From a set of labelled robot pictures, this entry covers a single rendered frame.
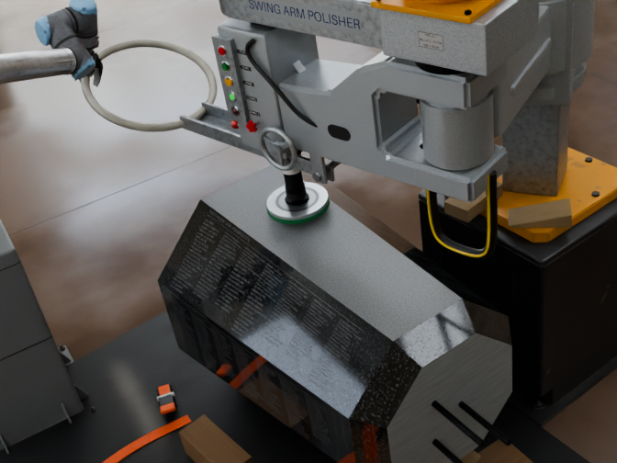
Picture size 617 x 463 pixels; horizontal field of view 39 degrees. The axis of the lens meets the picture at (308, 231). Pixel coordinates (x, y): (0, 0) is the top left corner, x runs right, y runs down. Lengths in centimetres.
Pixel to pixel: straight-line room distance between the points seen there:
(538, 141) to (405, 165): 71
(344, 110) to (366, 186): 221
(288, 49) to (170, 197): 239
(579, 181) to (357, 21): 123
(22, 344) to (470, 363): 171
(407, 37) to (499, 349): 101
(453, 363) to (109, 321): 203
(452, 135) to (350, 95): 32
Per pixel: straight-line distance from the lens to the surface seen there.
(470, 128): 226
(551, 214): 294
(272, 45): 255
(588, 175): 321
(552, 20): 272
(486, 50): 205
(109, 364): 389
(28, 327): 342
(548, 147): 299
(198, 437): 329
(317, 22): 235
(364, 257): 274
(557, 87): 284
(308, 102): 253
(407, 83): 226
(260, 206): 307
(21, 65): 278
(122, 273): 440
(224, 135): 296
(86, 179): 527
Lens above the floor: 253
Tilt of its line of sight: 35 degrees down
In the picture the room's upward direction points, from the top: 10 degrees counter-clockwise
